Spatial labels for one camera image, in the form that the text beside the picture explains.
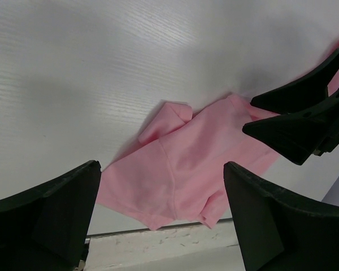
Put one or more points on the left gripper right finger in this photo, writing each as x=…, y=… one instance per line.
x=278, y=229

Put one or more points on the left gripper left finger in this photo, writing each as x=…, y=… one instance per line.
x=45, y=227

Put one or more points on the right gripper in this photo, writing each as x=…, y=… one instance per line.
x=297, y=136

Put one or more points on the pink t-shirt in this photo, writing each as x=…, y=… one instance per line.
x=175, y=169

